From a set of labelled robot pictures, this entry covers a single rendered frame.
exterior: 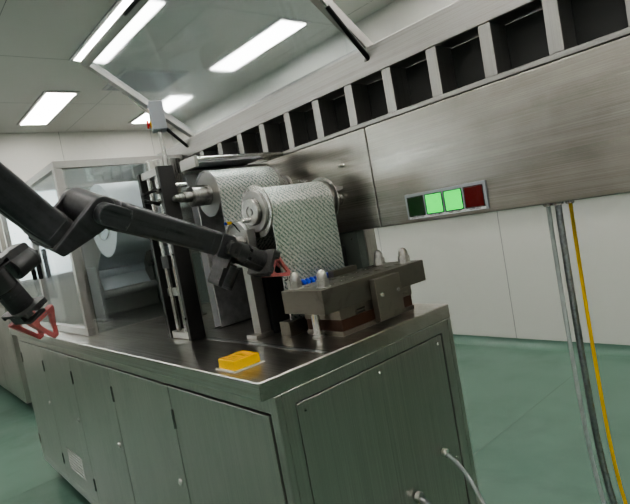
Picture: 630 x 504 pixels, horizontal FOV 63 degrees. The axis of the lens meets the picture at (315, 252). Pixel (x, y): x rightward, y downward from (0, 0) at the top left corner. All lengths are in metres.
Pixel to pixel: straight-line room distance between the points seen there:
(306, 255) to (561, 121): 0.72
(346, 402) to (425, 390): 0.29
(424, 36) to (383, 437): 1.01
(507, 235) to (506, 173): 2.70
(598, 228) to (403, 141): 2.43
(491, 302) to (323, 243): 2.80
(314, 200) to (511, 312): 2.81
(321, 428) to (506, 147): 0.77
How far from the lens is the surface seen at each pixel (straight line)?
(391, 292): 1.37
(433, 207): 1.41
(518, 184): 1.29
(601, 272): 3.78
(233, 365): 1.17
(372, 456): 1.31
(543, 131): 1.26
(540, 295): 3.97
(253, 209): 1.41
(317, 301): 1.24
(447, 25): 1.41
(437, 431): 1.50
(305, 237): 1.45
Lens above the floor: 1.20
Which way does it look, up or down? 4 degrees down
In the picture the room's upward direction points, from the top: 10 degrees counter-clockwise
